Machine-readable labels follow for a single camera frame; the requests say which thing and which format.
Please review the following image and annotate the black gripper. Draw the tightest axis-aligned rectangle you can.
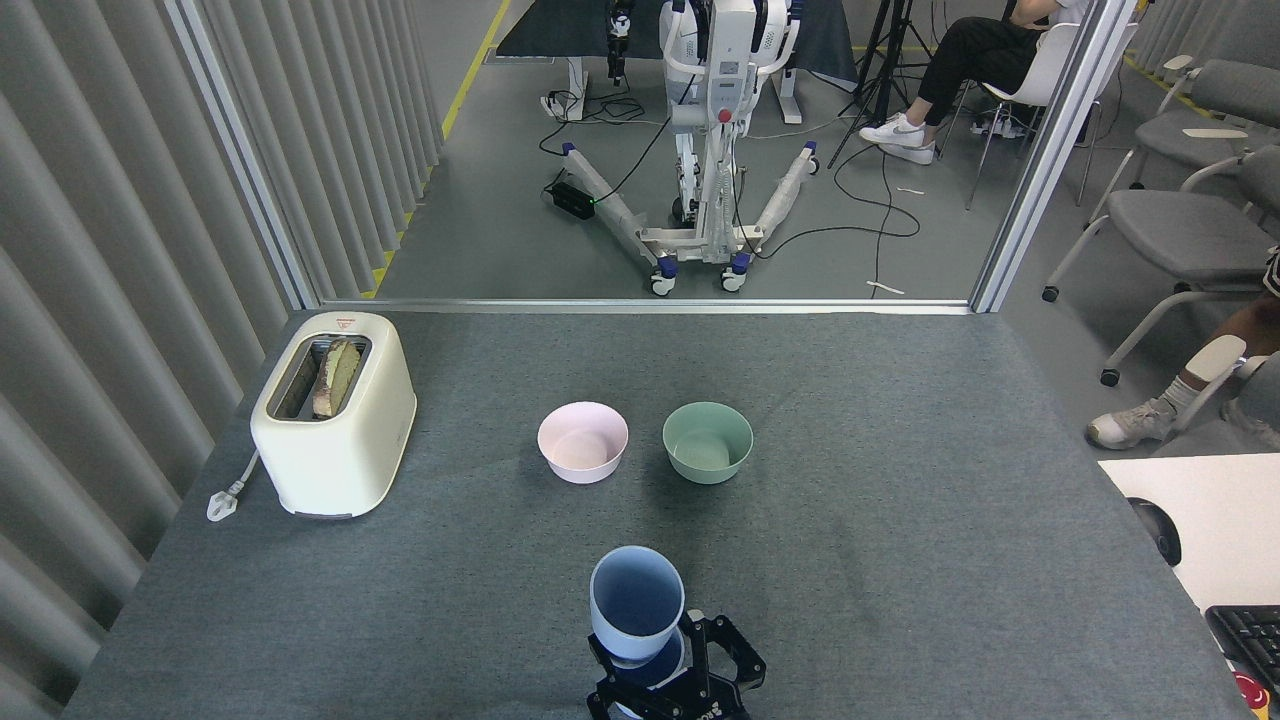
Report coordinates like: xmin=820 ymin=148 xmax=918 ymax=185
xmin=586 ymin=610 xmax=768 ymax=720

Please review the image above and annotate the light blue plastic cup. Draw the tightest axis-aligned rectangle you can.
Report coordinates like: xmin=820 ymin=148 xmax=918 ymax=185
xmin=589 ymin=545 xmax=687 ymax=663
xmin=612 ymin=625 xmax=691 ymax=720

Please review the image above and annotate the green bowl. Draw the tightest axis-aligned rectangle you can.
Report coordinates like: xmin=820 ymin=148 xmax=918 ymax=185
xmin=662 ymin=402 xmax=754 ymax=486

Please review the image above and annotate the pink bowl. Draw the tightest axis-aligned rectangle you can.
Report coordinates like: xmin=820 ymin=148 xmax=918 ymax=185
xmin=537 ymin=402 xmax=630 ymax=486

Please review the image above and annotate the cream white toaster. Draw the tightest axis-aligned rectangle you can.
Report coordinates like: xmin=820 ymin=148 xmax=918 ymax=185
xmin=250 ymin=311 xmax=418 ymax=520

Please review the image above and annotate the toasted bread slice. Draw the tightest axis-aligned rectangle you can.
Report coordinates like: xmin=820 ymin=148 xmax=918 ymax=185
xmin=312 ymin=339 xmax=362 ymax=419

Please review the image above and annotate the black computer mouse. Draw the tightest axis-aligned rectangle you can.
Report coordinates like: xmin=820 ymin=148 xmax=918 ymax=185
xmin=1128 ymin=497 xmax=1183 ymax=568

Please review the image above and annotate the person with grey shoe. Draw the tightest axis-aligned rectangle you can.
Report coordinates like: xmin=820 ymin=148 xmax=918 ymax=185
xmin=1085 ymin=245 xmax=1280 ymax=451

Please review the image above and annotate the white desk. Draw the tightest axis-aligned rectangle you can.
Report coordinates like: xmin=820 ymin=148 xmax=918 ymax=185
xmin=1098 ymin=452 xmax=1280 ymax=616

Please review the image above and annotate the black keyboard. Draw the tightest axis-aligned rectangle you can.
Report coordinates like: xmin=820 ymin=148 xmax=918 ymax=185
xmin=1204 ymin=604 xmax=1280 ymax=701

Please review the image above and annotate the white stand on wheels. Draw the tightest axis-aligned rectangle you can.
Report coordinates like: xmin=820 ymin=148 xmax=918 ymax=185
xmin=560 ymin=0 xmax=819 ymax=296

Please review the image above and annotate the black background gripper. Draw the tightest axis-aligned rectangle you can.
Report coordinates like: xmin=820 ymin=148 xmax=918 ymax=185
xmin=605 ymin=0 xmax=636 ymax=86

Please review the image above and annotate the black tripod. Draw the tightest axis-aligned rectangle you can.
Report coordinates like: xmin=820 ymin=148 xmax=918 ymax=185
xmin=828 ymin=0 xmax=921 ymax=169

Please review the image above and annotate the dark table with white legs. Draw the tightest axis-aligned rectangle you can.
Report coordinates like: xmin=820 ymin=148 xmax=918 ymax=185
xmin=495 ymin=0 xmax=859 ymax=126

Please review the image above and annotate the seated person with white shoes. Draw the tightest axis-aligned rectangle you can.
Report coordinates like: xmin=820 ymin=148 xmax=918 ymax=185
xmin=858 ymin=0 xmax=1093 ymax=167

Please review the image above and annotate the white plastic chair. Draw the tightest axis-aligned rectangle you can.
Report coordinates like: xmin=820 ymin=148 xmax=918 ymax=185
xmin=940 ymin=18 xmax=1141 ymax=211

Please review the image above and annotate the silver aluminium rail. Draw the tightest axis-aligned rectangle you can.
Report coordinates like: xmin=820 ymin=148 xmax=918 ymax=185
xmin=318 ymin=297 xmax=976 ymax=316

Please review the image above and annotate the black floor cable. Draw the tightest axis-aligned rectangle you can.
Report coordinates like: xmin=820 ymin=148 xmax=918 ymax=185
xmin=735 ymin=140 xmax=922 ymax=299

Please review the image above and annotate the white toaster plug cable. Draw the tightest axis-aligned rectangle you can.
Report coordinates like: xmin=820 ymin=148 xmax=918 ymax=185
xmin=207 ymin=450 xmax=263 ymax=523

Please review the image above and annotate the grey chair with white frame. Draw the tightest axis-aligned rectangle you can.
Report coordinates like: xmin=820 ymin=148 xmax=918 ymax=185
xmin=1042 ymin=145 xmax=1280 ymax=386
xmin=1130 ymin=57 xmax=1280 ymax=191
xmin=1160 ymin=335 xmax=1280 ymax=456

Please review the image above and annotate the silver aluminium post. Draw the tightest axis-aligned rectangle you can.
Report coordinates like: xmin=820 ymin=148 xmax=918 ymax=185
xmin=165 ymin=0 xmax=321 ymax=311
xmin=970 ymin=0 xmax=1139 ymax=314

